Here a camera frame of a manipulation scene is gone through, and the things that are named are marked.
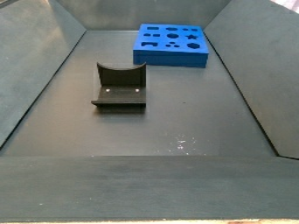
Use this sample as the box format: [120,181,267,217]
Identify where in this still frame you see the blue shape sorting board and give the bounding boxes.
[133,24,209,67]

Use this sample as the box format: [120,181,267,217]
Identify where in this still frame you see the black curved holder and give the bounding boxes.
[90,64,145,107]

